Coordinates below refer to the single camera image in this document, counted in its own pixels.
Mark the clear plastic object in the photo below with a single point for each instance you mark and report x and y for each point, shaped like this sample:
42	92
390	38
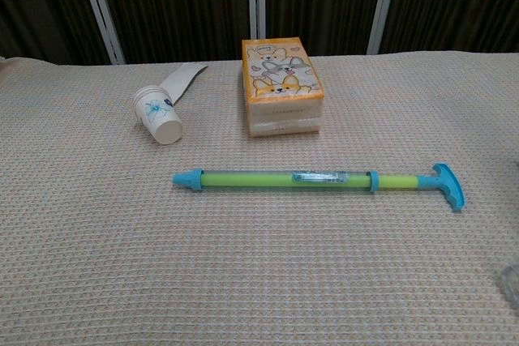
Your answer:
511	285

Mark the flower print paper cup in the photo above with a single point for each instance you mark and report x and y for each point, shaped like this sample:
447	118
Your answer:
160	117

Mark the white paper sleeve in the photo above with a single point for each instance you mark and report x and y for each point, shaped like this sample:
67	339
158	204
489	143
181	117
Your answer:
180	78

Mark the orange corgi print tissue pack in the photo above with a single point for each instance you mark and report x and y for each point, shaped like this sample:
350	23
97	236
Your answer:
280	70

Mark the beige clear-wrapped tissue pack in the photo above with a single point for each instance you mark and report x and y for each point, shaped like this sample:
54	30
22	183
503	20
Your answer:
284	128

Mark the clear water pump barrel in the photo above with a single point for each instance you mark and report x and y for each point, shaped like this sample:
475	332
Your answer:
190	180

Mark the dark ribbed partition panel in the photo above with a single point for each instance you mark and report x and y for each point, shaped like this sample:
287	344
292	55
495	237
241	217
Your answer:
320	1
36	5
458	1
178	5

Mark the plain white nested paper cup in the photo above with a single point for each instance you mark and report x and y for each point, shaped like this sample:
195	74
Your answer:
151	87
140	92

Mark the beige woven tablecloth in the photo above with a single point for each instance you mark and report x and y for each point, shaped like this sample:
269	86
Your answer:
259	265

